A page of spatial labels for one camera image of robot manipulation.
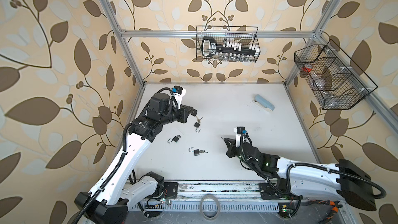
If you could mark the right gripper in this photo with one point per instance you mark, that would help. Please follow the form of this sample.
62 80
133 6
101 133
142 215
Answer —
231 147

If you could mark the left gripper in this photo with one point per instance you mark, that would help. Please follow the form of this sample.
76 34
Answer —
184 112

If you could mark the black padlock with keys top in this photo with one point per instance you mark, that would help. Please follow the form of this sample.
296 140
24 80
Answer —
197 125

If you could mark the black padlock with keys bottom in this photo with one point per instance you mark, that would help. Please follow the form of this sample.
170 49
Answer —
196 152

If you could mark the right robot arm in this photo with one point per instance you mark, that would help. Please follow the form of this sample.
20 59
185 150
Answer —
286 177

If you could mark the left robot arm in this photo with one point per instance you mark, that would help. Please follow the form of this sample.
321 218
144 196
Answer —
108 202

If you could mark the black padlock left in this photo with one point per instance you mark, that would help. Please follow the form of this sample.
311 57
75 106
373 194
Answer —
174 139

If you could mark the light blue stapler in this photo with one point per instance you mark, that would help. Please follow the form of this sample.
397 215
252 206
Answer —
263 103

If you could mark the black tool rack in basket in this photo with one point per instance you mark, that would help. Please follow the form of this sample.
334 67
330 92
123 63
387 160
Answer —
210 47

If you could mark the red cap in basket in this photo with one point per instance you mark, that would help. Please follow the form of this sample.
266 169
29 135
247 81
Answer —
307 68

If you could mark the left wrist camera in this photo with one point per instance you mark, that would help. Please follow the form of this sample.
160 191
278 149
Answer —
178 93

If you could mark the back wire basket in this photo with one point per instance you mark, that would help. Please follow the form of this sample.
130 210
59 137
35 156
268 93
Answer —
243 34

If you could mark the wire basket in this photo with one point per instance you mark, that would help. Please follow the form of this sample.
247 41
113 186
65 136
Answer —
243 34
337 80

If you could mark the orange handled pliers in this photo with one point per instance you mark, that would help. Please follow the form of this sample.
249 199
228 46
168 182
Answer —
334 209

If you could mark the right wire basket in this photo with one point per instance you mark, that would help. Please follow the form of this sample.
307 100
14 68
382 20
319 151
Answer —
337 80

